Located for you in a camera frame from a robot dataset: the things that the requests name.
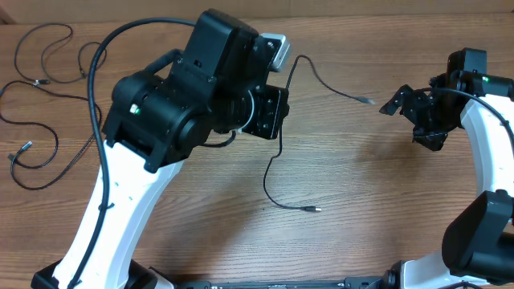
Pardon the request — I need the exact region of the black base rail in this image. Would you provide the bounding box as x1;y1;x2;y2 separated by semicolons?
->
175;276;386;289

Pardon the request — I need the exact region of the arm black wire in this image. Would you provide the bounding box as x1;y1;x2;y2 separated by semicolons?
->
417;87;514;149
66;16;238;289

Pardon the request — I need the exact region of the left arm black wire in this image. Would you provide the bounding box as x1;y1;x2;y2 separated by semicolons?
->
66;16;238;289

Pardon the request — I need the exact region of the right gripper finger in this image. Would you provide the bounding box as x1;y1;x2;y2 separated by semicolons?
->
412;128;448;151
379;84;412;116

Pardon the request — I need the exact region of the black cable long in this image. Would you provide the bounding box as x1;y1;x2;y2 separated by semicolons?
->
263;54;377;213

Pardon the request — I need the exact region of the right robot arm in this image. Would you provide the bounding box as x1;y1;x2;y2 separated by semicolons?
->
377;47;513;288

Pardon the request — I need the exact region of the cardboard wall panel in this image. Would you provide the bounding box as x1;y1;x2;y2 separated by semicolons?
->
1;0;513;24

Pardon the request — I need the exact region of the black cable silver plug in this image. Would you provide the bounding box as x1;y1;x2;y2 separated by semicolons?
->
13;22;108;86

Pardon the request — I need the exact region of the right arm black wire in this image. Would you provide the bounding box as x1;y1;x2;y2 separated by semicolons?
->
417;87;514;149

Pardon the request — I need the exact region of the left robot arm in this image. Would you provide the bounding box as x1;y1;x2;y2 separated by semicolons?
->
31;9;291;288

